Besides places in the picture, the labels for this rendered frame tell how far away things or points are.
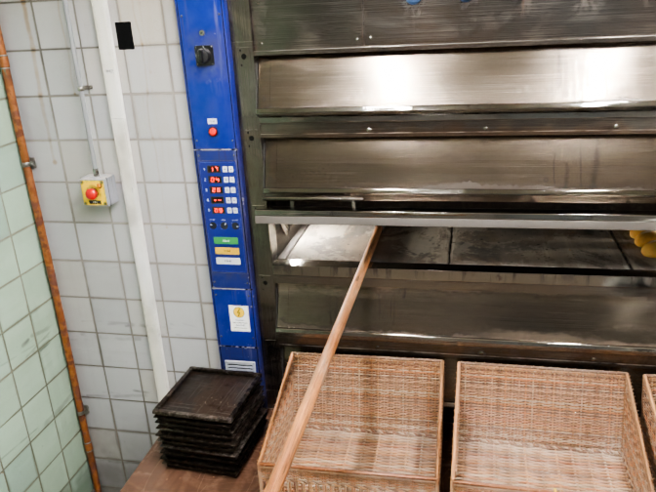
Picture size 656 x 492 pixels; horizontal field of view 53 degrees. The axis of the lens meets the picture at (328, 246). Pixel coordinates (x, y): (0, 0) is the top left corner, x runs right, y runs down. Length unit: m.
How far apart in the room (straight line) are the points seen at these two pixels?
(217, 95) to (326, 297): 0.79
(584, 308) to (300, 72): 1.20
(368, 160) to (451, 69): 0.38
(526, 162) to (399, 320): 0.68
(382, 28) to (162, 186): 0.92
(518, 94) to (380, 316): 0.87
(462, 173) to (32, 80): 1.48
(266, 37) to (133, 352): 1.33
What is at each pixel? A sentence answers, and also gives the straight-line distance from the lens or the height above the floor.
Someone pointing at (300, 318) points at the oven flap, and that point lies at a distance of 2.37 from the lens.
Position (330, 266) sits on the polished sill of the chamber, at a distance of 2.28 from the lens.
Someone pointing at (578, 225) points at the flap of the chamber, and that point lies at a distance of 2.03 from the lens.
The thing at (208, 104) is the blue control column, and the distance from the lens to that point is 2.20.
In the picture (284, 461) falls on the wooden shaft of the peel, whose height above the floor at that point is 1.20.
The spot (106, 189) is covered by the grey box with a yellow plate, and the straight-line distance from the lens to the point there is 2.40.
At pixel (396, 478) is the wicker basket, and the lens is 2.05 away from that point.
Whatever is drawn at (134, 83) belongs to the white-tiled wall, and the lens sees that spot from 2.33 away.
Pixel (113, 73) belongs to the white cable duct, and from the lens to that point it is 2.34.
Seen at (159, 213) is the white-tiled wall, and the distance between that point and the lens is 2.41.
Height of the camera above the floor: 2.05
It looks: 21 degrees down
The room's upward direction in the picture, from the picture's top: 3 degrees counter-clockwise
